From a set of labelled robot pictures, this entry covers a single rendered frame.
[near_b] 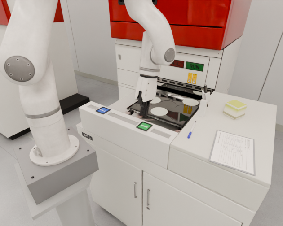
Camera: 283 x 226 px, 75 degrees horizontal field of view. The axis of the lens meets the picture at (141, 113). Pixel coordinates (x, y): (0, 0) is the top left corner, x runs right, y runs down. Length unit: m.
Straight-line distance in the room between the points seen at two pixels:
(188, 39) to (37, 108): 0.88
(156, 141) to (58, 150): 0.39
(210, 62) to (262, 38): 1.49
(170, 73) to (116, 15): 0.56
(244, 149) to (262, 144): 0.09
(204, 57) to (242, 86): 1.63
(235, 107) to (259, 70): 1.80
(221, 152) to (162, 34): 0.47
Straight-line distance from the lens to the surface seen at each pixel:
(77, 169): 0.80
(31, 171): 0.80
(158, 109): 1.10
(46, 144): 0.77
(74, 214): 1.06
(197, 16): 1.17
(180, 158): 0.77
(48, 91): 0.72
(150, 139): 0.79
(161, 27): 0.64
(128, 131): 0.85
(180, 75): 1.31
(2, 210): 2.03
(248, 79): 2.77
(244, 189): 0.76
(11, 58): 0.61
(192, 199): 0.91
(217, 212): 0.90
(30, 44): 0.61
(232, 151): 0.78
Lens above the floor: 1.44
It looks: 31 degrees down
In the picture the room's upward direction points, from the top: straight up
